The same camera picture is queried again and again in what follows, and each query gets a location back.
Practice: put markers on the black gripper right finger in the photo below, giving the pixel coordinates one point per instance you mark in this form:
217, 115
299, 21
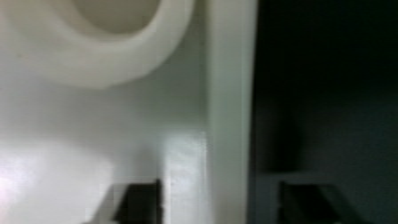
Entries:
313, 205

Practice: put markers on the white square tabletop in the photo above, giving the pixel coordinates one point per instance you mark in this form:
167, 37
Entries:
125, 108

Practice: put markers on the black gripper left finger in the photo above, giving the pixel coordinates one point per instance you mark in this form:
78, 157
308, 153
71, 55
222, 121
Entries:
139, 209

